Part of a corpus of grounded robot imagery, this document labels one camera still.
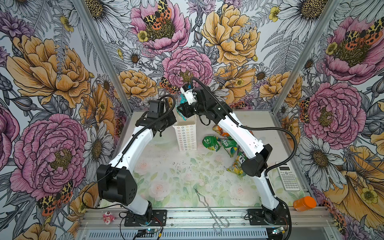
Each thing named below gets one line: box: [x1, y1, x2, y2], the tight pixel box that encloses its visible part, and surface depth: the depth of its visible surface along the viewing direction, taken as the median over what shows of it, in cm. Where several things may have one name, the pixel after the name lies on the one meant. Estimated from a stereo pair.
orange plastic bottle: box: [293, 196, 317, 212], surface depth 73 cm
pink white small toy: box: [102, 211, 116, 225], surface depth 73 cm
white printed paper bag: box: [172, 114, 197, 152], surface depth 85 cm
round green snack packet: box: [202, 135, 221, 152], surface depth 99 cm
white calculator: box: [277, 164, 300, 191], surface depth 88 cm
